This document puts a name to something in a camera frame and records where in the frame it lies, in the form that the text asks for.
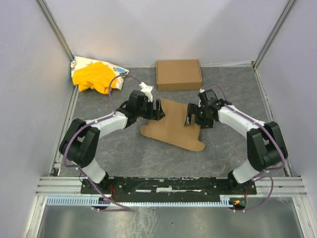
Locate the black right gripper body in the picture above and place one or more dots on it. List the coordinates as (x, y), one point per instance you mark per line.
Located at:
(193, 113)

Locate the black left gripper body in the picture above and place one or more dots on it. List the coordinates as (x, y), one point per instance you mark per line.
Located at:
(153, 110)

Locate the brown cardboard box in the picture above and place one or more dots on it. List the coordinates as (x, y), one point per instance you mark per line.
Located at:
(172, 130)
(178, 75)

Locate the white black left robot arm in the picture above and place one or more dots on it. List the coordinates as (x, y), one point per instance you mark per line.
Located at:
(80, 142)

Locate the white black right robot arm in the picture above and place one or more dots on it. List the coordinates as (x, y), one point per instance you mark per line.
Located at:
(266, 149)

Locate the folded brown cardboard box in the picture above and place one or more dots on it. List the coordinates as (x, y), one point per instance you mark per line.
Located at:
(178, 75)

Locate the yellow cloth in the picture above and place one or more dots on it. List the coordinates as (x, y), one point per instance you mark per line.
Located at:
(96, 76)

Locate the white patterned cloth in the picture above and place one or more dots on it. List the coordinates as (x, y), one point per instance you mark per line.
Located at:
(81, 62)

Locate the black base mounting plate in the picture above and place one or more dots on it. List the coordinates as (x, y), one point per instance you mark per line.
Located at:
(118, 186)

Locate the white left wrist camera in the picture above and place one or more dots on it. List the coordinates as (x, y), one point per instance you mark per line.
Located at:
(147, 90)

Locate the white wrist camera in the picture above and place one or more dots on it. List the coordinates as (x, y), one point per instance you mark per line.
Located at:
(202, 97)
(147, 90)

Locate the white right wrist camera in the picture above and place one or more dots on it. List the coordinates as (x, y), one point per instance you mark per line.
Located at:
(202, 97)

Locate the right aluminium frame post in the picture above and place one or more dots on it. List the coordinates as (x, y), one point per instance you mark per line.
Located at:
(274, 32)

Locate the aluminium frame post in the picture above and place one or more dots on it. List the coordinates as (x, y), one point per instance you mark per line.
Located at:
(45, 10)
(274, 32)

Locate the light blue slotted cable duct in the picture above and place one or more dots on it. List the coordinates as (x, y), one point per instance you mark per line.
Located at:
(147, 199)

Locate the aluminium front rail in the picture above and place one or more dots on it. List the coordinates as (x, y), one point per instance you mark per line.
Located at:
(70, 186)

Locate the left aluminium frame post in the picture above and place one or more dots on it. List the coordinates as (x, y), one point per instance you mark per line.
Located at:
(45, 10)

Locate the left aluminium floor rail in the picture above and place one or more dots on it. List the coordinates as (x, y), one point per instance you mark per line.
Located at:
(39, 203)

